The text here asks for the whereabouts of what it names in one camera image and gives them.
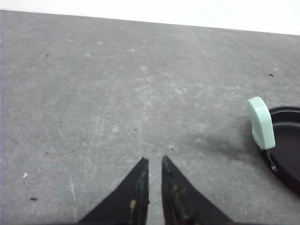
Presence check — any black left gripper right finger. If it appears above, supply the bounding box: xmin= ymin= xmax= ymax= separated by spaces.
xmin=161 ymin=156 xmax=234 ymax=225

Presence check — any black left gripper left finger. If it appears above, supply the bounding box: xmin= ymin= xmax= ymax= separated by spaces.
xmin=78 ymin=157 xmax=149 ymax=225

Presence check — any black pan with green handle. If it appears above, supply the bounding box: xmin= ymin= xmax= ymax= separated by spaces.
xmin=247 ymin=97 xmax=300 ymax=194

